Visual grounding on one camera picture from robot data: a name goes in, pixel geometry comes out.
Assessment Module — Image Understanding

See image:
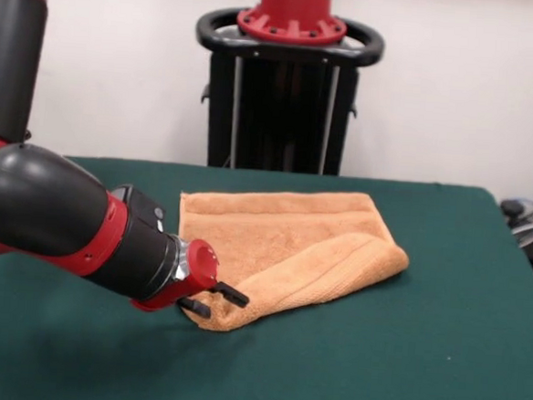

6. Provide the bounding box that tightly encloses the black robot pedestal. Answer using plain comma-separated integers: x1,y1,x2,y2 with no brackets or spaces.
186,5,388,179

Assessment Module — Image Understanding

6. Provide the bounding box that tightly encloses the tan terry towel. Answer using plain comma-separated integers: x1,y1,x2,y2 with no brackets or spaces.
170,179,415,346

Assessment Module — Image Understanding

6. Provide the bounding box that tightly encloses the dark green table cloth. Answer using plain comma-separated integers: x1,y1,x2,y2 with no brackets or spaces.
0,151,533,400

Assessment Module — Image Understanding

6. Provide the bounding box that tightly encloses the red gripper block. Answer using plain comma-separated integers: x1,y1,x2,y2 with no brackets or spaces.
130,235,254,322

